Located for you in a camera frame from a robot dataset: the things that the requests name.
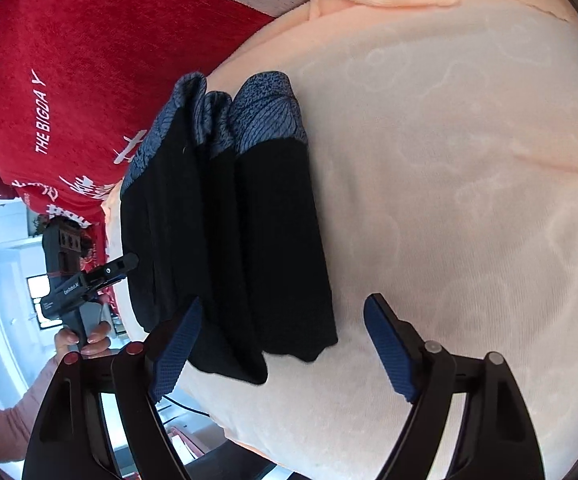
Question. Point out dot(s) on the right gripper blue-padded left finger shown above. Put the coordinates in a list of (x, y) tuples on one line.
[(70, 438)]

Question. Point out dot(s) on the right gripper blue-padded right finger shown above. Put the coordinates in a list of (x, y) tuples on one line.
[(496, 438)]

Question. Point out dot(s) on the black pants with blue waistband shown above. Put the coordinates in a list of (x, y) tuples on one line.
[(218, 207)]

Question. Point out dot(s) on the pink sleeved left forearm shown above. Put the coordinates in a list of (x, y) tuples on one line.
[(16, 423)]

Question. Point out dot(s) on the person's left hand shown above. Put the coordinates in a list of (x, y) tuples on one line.
[(96, 345)]

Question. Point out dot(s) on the red blanket with white lettering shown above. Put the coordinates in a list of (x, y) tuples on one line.
[(82, 80)]

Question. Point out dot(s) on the peach towel cloth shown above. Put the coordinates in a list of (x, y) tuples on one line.
[(444, 148)]

